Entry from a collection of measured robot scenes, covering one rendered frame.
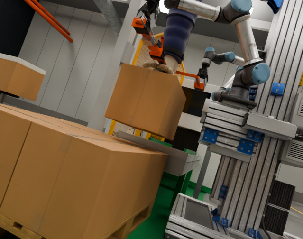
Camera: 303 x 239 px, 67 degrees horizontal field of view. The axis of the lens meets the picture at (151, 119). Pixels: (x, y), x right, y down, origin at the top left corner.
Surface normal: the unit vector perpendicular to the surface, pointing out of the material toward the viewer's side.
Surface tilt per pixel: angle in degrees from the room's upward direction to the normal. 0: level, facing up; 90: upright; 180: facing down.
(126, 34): 90
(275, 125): 90
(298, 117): 90
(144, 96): 90
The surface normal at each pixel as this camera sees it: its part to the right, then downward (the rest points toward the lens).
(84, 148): -0.26, -0.16
